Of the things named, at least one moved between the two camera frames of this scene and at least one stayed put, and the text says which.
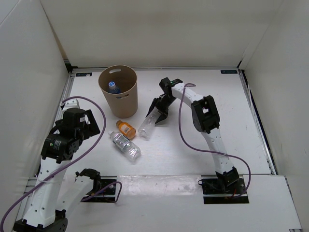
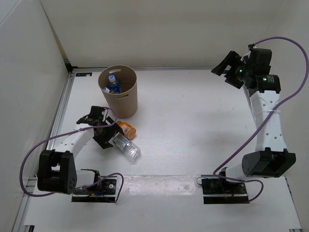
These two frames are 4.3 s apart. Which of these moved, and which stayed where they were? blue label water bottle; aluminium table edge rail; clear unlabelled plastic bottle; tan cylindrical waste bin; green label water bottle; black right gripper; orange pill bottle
Moved: black right gripper; clear unlabelled plastic bottle; blue label water bottle
Stayed: orange pill bottle; green label water bottle; aluminium table edge rail; tan cylindrical waste bin
